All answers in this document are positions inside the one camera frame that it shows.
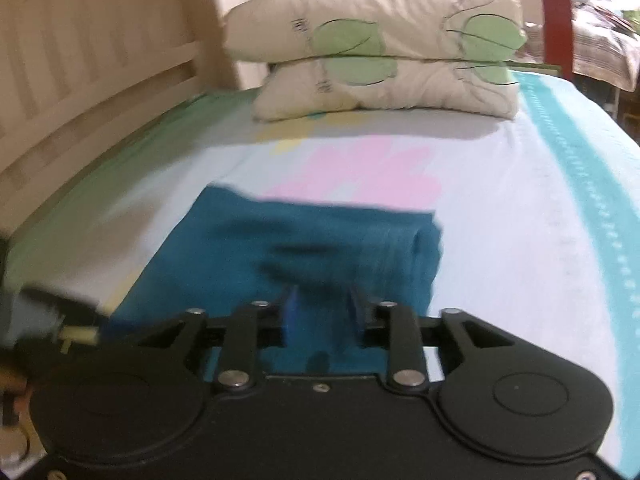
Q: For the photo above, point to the pale wooden bed frame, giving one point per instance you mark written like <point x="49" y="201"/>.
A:
<point x="75" y="60"/>

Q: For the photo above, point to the cream leaf-print pillow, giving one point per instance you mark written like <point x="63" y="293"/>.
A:
<point x="410" y="85"/>
<point x="400" y="15"/>

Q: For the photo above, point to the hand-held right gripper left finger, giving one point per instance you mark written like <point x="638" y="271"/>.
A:
<point x="290" y="317"/>

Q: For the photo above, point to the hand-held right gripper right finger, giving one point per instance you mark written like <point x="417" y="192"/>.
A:
<point x="356" y="310"/>

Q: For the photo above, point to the striped grey blanket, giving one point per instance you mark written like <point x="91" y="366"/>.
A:
<point x="600" y="45"/>

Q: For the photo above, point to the teal blue towel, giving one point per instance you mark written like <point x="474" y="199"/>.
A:
<point x="240" y="250"/>

